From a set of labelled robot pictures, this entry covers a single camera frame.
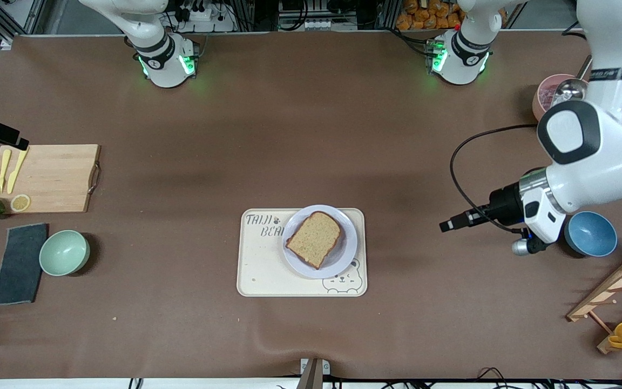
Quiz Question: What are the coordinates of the lavender round plate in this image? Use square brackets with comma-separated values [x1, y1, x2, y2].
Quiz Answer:
[282, 205, 359, 280]

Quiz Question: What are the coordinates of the brown toast bread slice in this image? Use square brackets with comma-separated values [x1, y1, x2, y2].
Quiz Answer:
[285, 211, 342, 270]

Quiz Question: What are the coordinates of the yellow plastic fork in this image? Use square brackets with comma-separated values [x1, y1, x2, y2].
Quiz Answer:
[0, 149, 12, 195]

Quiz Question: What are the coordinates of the yellow plastic knife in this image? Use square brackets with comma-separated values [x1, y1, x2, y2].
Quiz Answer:
[7, 146, 30, 195]

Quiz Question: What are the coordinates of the wooden cutting board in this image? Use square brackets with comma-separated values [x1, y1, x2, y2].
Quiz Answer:
[0, 144, 102, 214]

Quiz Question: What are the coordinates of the blue bowl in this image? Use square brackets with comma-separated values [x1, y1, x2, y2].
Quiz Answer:
[564, 211, 618, 258]

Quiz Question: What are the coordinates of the pink bowl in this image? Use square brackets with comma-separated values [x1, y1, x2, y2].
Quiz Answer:
[532, 74, 587, 123]

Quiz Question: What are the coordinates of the dark grey cloth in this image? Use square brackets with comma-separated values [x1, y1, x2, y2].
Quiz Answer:
[0, 223, 49, 306]

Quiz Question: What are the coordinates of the metal scoop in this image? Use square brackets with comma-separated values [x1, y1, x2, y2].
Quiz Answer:
[551, 54, 593, 106]

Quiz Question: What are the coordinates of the light green bowl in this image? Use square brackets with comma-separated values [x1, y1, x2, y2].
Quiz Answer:
[39, 230, 91, 277]

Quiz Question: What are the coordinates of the wooden rack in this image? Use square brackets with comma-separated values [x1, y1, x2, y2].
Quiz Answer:
[566, 249, 622, 356]

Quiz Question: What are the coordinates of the orange bread roll pile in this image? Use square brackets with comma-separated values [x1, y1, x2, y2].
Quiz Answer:
[396, 0, 465, 30]

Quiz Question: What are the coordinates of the cream bear print tray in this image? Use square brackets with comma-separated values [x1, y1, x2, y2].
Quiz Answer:
[236, 208, 368, 298]

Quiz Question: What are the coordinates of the white power strip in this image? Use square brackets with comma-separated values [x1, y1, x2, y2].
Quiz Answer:
[288, 19, 340, 31]
[180, 4, 221, 22]

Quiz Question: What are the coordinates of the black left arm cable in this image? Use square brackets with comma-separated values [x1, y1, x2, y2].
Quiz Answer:
[450, 124, 539, 234]

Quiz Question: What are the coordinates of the aluminium frame post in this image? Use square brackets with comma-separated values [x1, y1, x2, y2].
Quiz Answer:
[0, 0, 47, 50]

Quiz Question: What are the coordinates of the metal camera bracket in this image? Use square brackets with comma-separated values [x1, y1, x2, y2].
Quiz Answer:
[296, 358, 331, 389]

